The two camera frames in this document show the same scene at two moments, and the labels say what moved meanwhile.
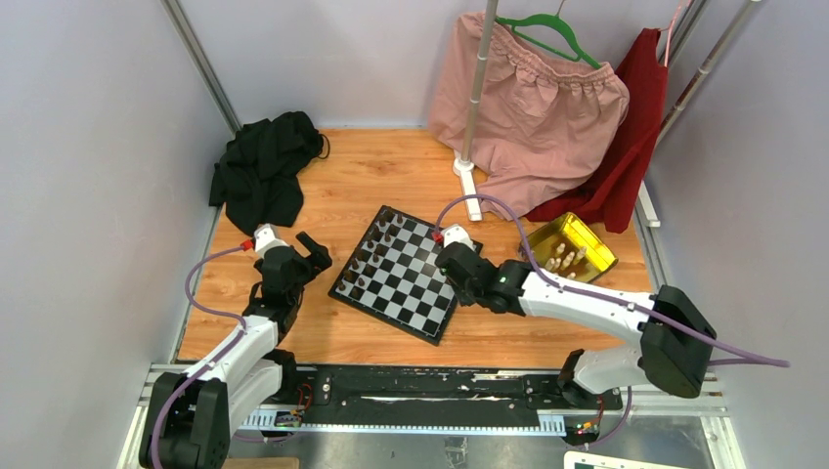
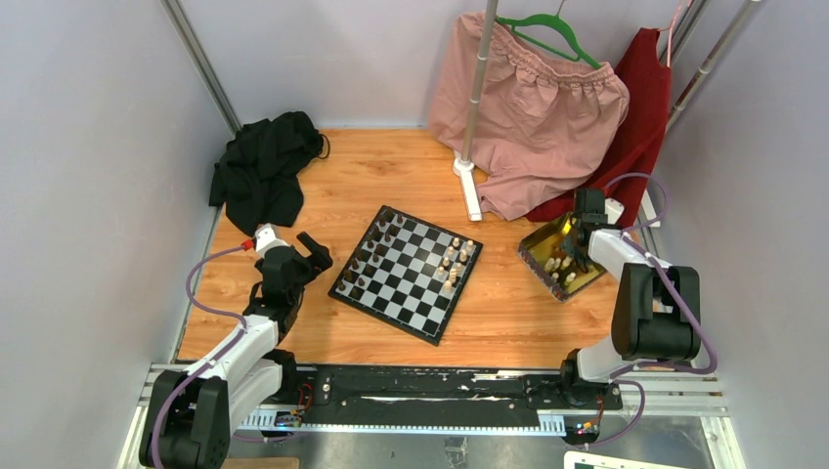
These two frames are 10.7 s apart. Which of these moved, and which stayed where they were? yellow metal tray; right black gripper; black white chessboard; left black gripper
Moved: right black gripper
Stayed: left black gripper; yellow metal tray; black white chessboard
